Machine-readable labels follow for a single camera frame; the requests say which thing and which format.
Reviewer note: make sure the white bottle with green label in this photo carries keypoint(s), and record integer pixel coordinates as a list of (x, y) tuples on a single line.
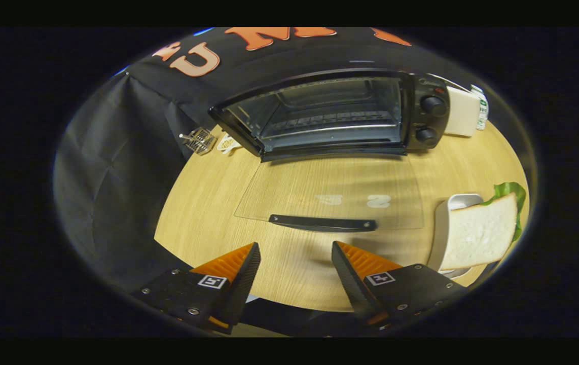
[(482, 109)]

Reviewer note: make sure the white tray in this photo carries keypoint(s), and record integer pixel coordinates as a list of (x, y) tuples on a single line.
[(439, 228)]

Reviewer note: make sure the white pop-up toaster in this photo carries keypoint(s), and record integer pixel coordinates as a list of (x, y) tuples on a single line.
[(461, 112)]

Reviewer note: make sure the black toaster oven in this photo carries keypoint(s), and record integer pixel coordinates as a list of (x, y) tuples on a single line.
[(431, 121)]

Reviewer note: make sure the white patterned holder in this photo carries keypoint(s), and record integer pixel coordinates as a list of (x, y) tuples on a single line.
[(226, 144)]

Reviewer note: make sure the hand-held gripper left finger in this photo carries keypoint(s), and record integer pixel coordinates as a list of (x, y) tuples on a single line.
[(241, 289)]

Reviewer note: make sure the black backdrop cloth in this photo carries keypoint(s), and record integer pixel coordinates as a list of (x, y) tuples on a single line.
[(107, 177)]

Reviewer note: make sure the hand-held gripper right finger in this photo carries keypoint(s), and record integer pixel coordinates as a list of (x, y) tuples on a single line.
[(353, 286)]

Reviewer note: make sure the lettuce sandwich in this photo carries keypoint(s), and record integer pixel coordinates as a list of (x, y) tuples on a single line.
[(477, 233)]

